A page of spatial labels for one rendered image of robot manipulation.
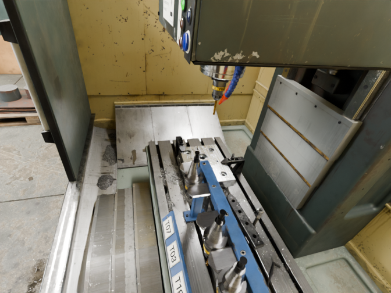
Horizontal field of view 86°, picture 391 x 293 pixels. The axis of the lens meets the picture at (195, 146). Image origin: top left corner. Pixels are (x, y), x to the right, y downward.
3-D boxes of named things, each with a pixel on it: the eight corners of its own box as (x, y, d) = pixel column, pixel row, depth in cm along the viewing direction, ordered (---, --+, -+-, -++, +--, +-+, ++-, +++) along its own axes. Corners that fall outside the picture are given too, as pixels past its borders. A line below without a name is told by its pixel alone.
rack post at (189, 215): (185, 222, 93) (192, 175, 75) (182, 212, 97) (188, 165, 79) (206, 218, 96) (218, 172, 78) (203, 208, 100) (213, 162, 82)
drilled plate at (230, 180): (190, 192, 102) (191, 185, 99) (178, 154, 124) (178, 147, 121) (233, 186, 108) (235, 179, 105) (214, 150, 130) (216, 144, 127)
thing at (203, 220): (199, 231, 57) (199, 230, 56) (194, 215, 61) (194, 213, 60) (223, 227, 59) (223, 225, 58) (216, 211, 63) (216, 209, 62)
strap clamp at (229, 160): (219, 177, 118) (224, 156, 109) (217, 172, 121) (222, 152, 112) (240, 174, 122) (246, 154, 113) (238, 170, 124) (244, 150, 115)
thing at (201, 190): (189, 199, 65) (189, 197, 65) (185, 186, 69) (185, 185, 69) (210, 196, 67) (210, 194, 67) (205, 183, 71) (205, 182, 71)
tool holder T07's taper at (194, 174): (201, 179, 70) (204, 165, 66) (188, 181, 69) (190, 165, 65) (199, 170, 73) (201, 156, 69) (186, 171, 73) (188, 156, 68)
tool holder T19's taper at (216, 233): (226, 242, 54) (232, 227, 50) (210, 245, 53) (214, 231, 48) (220, 226, 57) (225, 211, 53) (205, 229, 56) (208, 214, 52)
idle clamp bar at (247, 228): (250, 255, 85) (254, 247, 81) (221, 204, 104) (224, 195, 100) (260, 251, 86) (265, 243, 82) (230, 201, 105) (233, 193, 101)
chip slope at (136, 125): (117, 186, 140) (112, 157, 124) (118, 131, 190) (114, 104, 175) (238, 172, 164) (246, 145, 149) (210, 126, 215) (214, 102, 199)
